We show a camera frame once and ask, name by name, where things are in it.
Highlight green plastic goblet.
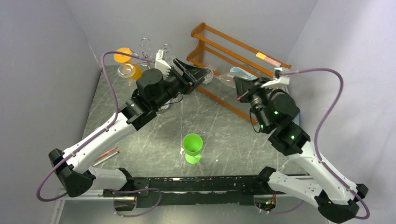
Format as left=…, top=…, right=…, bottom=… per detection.
left=182, top=133, right=203, bottom=164

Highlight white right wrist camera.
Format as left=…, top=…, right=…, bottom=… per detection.
left=261, top=67, right=290, bottom=89

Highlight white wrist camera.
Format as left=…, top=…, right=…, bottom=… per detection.
left=261, top=67, right=290, bottom=89
left=154, top=49, right=171, bottom=77

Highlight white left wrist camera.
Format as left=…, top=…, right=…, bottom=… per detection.
left=154, top=49, right=171, bottom=77

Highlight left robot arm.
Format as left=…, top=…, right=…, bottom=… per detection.
left=49, top=59, right=211, bottom=197

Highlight yellow pink eraser bar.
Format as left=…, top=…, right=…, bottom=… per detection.
left=255, top=52, right=281, bottom=67

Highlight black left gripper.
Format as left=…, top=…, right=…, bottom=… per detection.
left=155, top=60, right=213, bottom=111

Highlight chrome wine glass rack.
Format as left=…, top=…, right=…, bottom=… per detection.
left=128, top=37, right=173, bottom=115

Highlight orange plastic goblet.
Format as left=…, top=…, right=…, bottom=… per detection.
left=113, top=54, right=142, bottom=81

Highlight clear tall wine glass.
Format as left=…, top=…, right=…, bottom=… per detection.
left=203, top=67, right=242, bottom=88

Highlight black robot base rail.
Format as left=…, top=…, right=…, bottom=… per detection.
left=102, top=167, right=275, bottom=211

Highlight blue white blister pack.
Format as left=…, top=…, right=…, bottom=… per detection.
left=230, top=67, right=258, bottom=81

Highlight white pen red cap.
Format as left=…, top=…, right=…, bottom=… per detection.
left=93, top=151, right=120, bottom=167

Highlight orange wooden shelf rack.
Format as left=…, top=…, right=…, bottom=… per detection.
left=187, top=22, right=291, bottom=119

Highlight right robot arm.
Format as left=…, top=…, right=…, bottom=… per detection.
left=233, top=77, right=368, bottom=224

